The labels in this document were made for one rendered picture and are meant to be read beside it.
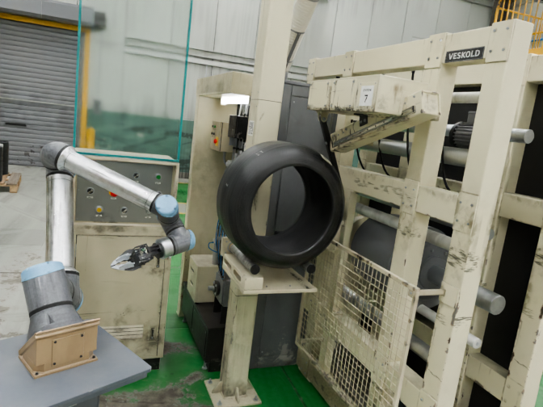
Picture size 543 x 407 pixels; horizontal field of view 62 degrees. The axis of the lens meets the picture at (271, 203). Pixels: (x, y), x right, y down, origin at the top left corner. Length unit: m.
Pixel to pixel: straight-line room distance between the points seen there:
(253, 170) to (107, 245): 1.06
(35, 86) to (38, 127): 0.87
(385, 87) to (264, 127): 0.70
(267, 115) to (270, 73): 0.20
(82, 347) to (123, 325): 0.99
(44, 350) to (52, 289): 0.21
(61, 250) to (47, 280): 0.26
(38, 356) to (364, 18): 11.80
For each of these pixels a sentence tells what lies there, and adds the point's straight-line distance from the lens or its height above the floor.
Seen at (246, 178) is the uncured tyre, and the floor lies 1.30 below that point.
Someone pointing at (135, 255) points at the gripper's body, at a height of 0.94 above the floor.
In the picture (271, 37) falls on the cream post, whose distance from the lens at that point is 2.32.
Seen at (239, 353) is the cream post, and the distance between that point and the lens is 2.62.
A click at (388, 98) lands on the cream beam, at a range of 1.88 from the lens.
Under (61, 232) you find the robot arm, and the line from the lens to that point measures 2.10.
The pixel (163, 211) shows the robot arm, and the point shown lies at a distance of 1.91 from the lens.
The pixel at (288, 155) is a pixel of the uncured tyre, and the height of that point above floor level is 1.42.
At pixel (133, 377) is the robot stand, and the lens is 1.80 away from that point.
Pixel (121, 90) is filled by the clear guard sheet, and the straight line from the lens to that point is 2.54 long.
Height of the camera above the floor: 1.54
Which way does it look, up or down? 10 degrees down
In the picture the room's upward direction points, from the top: 7 degrees clockwise
